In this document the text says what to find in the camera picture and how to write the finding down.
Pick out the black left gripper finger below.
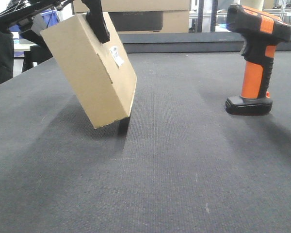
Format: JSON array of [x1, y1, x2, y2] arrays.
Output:
[[118, 117, 130, 135]]

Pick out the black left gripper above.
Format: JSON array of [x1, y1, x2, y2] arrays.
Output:
[[0, 0, 110, 44]]

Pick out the small brown cardboard package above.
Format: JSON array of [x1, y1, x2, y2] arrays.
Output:
[[41, 12, 137, 129]]

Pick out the orange black barcode scanner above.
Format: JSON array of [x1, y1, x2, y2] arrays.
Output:
[[226, 3, 291, 116]]

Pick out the large background cardboard box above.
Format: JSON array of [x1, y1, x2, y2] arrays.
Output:
[[72, 0, 191, 34]]

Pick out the blue background crate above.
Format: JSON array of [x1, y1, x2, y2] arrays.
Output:
[[9, 9, 60, 44]]

